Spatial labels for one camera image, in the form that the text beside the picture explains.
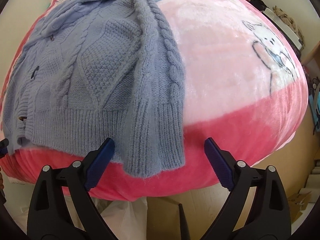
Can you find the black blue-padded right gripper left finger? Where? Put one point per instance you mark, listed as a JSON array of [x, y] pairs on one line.
[[48, 216]]

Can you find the lavender cable-knit sweater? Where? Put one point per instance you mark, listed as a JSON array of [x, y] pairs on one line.
[[97, 69]]

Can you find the white plastic bag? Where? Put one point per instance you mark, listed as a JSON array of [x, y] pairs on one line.
[[127, 220]]

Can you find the brown plush toy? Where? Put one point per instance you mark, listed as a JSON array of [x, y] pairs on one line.
[[290, 22]]

